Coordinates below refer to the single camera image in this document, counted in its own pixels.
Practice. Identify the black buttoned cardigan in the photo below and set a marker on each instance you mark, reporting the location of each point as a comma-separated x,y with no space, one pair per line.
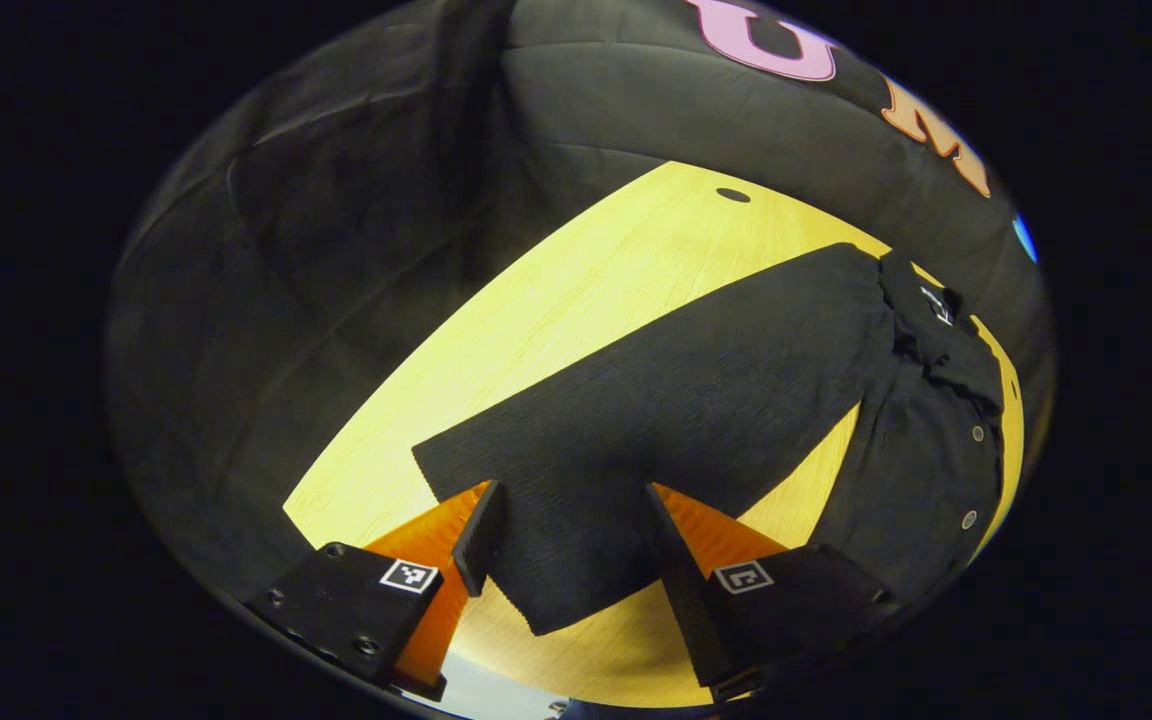
686,400

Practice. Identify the black backdrop cloth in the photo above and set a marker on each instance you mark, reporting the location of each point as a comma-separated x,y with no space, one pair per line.
336,250

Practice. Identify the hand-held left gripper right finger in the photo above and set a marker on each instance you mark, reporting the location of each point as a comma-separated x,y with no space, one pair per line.
696,610

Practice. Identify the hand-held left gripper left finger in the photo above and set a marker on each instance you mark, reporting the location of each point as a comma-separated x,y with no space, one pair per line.
479,540

